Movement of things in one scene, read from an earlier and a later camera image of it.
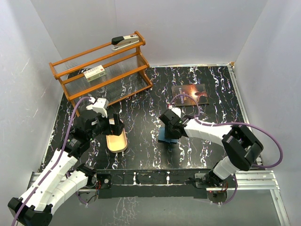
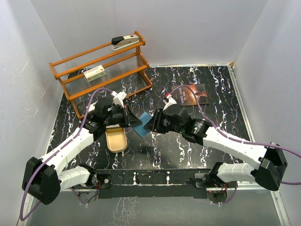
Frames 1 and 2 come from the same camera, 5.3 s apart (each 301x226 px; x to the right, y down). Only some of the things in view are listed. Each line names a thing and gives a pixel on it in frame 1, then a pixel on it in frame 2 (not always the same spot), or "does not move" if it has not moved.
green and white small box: (95, 73) does not move
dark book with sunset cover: (197, 91) does not move
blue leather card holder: (162, 136) to (140, 129)
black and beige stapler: (122, 42) does not move
